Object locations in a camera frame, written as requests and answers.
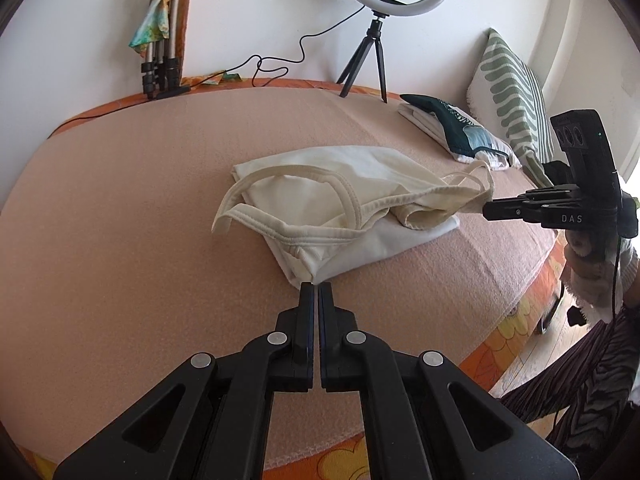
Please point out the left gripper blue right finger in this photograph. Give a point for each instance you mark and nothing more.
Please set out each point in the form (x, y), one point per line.
(423, 417)

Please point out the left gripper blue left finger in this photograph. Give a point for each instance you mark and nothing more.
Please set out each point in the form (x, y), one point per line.
(209, 418)

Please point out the white camisole top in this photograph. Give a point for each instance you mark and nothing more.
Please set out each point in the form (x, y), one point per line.
(328, 210)

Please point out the right hand grey glove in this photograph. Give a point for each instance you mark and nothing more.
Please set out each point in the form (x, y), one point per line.
(602, 280)

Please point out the orange floral bedsheet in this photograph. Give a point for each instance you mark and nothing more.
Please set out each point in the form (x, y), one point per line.
(510, 339)

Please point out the folded teal patterned garment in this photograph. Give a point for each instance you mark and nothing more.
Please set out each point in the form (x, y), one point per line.
(462, 135)

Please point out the green striped white pillow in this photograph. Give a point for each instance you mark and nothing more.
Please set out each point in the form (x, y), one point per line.
(505, 97)

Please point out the striped grey trousers leg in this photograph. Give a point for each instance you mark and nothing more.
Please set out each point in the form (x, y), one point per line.
(590, 384)

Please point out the folded white garment stack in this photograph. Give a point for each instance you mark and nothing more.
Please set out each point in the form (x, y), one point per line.
(493, 162)

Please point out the colourful floral scarf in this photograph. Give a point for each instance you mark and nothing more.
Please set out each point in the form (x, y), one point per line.
(154, 27)

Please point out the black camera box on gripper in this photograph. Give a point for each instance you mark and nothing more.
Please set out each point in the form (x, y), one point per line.
(582, 139)

